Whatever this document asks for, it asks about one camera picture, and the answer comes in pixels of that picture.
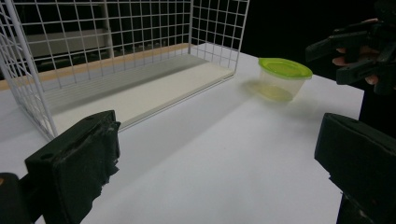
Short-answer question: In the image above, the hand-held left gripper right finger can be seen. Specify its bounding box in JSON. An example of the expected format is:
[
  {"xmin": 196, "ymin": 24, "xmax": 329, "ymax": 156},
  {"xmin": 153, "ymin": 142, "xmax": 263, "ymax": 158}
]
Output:
[{"xmin": 314, "ymin": 112, "xmax": 396, "ymax": 224}]

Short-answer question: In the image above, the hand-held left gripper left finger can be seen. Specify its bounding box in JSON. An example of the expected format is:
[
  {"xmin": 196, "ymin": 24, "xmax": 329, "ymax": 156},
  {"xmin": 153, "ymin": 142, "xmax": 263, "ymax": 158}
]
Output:
[{"xmin": 24, "ymin": 109, "xmax": 122, "ymax": 224}]

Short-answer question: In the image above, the clear container with green lid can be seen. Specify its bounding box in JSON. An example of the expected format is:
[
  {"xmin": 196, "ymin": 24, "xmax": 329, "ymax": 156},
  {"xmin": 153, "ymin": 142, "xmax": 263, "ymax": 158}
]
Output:
[{"xmin": 257, "ymin": 57, "xmax": 314, "ymax": 104}]

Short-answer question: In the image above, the wooden ledge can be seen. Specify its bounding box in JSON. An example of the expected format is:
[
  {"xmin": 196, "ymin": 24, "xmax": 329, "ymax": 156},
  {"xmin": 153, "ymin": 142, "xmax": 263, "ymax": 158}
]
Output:
[{"xmin": 0, "ymin": 42, "xmax": 191, "ymax": 91}]

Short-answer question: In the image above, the grey cabinet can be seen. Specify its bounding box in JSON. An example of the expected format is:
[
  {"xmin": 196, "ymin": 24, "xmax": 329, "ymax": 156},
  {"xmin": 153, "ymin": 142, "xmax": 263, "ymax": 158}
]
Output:
[{"xmin": 18, "ymin": 28, "xmax": 108, "ymax": 59}]

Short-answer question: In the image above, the white wire grid rack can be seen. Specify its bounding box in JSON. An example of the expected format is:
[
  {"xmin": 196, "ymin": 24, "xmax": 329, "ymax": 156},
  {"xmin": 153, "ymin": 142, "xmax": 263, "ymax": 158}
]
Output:
[{"xmin": 0, "ymin": 0, "xmax": 251, "ymax": 142}]

